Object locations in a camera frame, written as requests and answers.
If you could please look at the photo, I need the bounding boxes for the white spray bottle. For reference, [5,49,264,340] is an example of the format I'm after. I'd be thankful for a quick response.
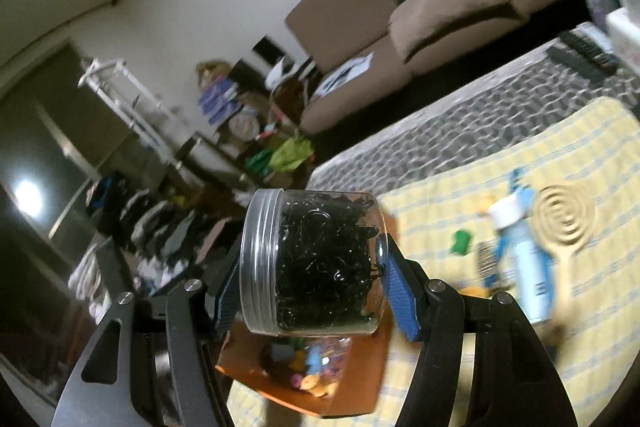
[506,187,554,324]

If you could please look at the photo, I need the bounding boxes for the green hair roller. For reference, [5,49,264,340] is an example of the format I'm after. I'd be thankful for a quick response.
[450,230,473,256]

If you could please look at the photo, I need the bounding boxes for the bag of colourful hair ties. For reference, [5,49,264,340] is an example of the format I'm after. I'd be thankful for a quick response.
[262,337,352,398]

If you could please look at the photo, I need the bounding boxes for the cream spiral hairbrush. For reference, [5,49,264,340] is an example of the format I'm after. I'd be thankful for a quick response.
[528,183,597,319]

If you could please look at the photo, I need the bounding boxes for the clear jar black hair ties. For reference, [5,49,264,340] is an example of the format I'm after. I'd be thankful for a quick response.
[238,187,390,338]

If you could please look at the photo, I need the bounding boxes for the orange cardboard box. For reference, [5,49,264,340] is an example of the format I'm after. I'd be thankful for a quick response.
[216,306,394,418]

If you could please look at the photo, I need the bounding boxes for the yellow plaid cloth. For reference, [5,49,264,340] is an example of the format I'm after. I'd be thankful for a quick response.
[219,98,639,426]

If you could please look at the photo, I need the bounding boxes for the white drying rack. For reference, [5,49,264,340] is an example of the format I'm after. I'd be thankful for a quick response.
[78,58,203,168]

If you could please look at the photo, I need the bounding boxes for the grey pebble pattern cloth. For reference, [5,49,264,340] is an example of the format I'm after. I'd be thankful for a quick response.
[307,39,639,195]

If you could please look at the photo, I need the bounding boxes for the black remote control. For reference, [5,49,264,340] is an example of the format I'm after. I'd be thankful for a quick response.
[547,46,606,84]

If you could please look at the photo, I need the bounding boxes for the brown cushion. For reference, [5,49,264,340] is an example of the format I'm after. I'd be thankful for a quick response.
[387,0,524,62]

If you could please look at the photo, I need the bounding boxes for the white tissue box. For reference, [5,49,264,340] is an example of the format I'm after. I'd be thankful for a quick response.
[606,8,640,68]

